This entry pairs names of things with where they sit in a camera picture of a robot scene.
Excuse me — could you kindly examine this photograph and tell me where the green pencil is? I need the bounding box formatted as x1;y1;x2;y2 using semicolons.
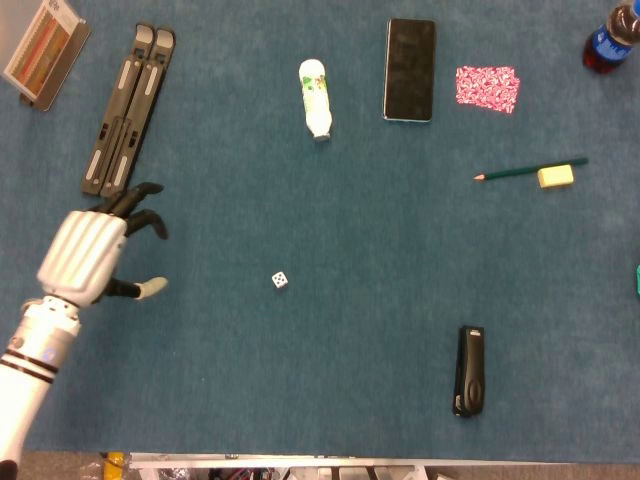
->
473;157;590;183

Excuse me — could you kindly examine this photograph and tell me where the aluminium frame rail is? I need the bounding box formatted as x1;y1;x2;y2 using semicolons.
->
128;452;426;471

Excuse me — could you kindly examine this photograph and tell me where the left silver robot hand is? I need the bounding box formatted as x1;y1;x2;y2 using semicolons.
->
36;182;170;307

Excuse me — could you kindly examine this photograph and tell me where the white small bottle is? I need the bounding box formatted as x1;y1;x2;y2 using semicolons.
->
298;58;333;143

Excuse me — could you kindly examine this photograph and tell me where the cola bottle with blue label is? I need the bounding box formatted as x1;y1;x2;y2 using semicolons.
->
582;0;640;76

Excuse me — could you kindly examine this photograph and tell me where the black folding laptop stand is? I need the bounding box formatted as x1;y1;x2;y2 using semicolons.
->
80;21;177;204

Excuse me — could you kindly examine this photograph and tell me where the black smartphone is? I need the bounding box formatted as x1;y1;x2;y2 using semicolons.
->
382;18;437;123

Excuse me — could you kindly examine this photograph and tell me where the black stapler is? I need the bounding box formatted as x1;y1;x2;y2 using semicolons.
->
452;325;486;418

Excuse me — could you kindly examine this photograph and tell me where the yellow eraser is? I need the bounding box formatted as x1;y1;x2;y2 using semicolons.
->
537;164;574;189

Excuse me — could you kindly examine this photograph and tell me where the blue felt table mat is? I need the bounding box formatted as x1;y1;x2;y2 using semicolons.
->
0;0;640;464

